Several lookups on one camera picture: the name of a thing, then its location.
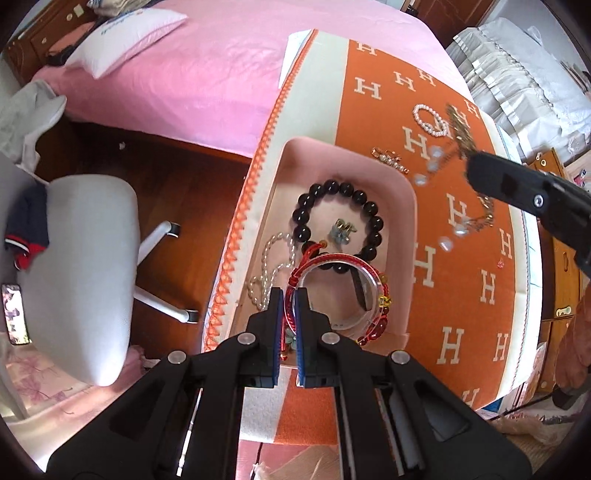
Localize stack of folded clothes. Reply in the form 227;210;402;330
87;0;155;20

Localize dark wooden door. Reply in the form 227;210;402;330
401;0;500;48

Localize white pillow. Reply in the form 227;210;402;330
64;6;188;79

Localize pink rectangular box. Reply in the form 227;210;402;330
230;137;419;366

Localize smartphone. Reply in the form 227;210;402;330
0;283;31;346

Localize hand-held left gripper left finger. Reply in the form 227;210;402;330
46;287;284;480

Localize black cable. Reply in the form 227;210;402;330
479;394;557;422

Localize gold crystal leaf necklace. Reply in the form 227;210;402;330
414;102;498;254

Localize wooden drawer cabinet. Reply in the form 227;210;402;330
522;148;591;395

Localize red string bracelet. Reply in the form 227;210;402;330
278;240;394;361

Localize pink bed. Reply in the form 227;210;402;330
44;0;474;163

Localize gold pearl pin brooch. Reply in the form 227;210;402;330
371;146;410;175

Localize grey office chair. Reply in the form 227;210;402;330
0;151;200;418

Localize navy and red garment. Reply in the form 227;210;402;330
4;185;50;271

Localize orange and black clothes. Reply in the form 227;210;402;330
45;18;108;66

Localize orange letter-print blanket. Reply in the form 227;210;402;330
201;29;542;446

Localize dark wooden headboard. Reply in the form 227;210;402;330
4;0;114;89

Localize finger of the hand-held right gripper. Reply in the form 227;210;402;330
464;150;591;278
536;170;591;199

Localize white bangle with charm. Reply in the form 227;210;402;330
295;262;385;331

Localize white garment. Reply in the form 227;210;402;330
0;78;68;186

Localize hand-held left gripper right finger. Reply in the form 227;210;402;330
293;287;534;480

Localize white pearl bracelet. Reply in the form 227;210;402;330
412;103;456;138

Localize white lace furniture cover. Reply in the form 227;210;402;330
444;17;591;163

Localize small silver charm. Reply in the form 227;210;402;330
328;219;359;244

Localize black bead bracelet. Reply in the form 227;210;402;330
291;179;385;274

